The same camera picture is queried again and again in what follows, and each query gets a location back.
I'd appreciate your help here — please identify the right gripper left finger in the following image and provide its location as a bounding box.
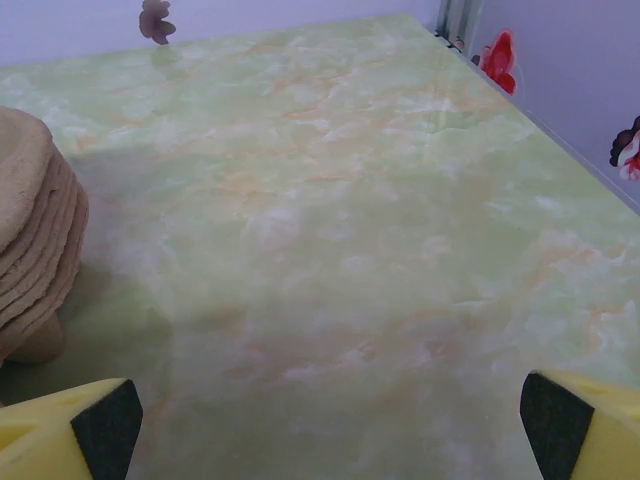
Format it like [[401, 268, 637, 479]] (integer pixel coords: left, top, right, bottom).
[[0, 378, 144, 480]]

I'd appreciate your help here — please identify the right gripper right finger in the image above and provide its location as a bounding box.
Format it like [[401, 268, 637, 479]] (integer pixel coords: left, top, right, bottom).
[[519, 370, 640, 480]]

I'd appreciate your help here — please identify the aluminium frame post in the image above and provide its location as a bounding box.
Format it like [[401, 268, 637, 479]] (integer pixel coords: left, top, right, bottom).
[[433, 0, 481, 54]]

